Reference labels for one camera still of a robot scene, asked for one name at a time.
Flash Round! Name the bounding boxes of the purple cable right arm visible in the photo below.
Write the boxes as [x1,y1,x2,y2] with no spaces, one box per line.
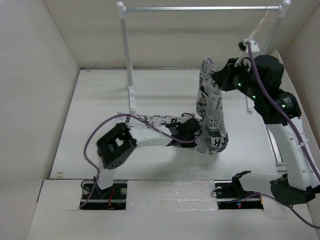
[244,41,320,230]

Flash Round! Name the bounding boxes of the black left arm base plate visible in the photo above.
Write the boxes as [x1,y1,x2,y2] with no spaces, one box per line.
[79,179,128,211]

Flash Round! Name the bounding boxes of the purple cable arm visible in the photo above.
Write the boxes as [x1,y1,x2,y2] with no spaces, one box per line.
[80,112,198,208]
[244,41,320,230]

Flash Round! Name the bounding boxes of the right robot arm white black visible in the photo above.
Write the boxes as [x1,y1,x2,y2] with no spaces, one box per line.
[211,55,320,206]

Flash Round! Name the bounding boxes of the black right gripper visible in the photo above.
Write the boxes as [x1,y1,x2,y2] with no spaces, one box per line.
[212,56,263,102]

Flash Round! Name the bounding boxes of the beige wire clothes hanger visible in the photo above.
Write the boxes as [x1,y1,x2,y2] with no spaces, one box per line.
[248,11,269,40]

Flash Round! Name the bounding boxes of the white clothes rack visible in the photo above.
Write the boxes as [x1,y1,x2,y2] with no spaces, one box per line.
[116,0,291,112]

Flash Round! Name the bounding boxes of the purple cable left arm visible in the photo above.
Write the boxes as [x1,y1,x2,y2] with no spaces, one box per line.
[80,112,198,208]

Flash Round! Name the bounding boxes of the newspaper print trousers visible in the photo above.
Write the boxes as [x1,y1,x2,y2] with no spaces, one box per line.
[117,56,229,156]

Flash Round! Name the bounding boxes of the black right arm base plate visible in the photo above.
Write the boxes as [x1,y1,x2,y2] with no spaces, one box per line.
[211,170,264,210]

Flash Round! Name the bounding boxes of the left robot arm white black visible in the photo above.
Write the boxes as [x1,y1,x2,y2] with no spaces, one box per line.
[94,117,202,199]

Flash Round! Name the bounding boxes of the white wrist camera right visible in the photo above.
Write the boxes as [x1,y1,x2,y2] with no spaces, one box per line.
[235,38,260,67]

